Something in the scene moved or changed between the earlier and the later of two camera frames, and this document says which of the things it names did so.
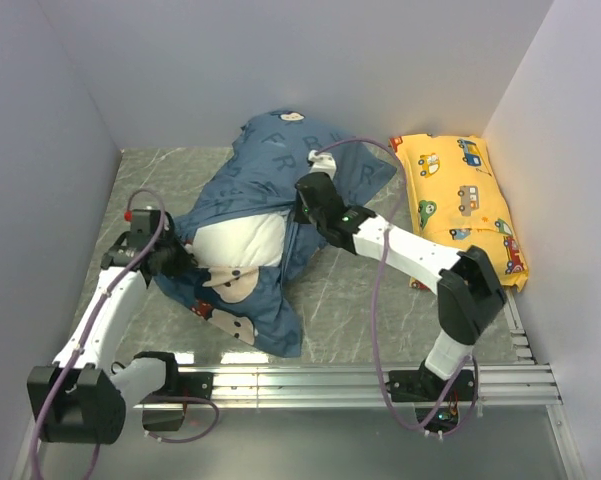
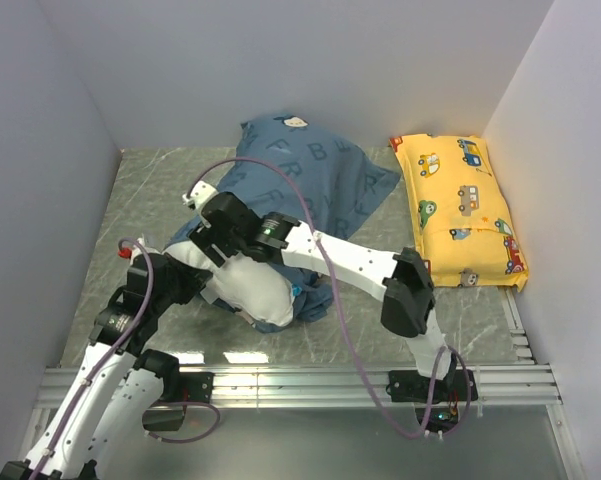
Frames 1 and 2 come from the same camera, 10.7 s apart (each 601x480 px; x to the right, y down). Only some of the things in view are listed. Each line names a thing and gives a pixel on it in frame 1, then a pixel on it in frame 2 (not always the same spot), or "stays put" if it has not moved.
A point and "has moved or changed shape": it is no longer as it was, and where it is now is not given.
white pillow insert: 239,240 has moved or changed shape
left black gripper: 184,259 to 193,278
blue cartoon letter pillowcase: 263,304 has moved or changed shape
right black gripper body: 306,216 to 230,244
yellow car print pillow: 459,203 stays put
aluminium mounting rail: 356,387 stays put
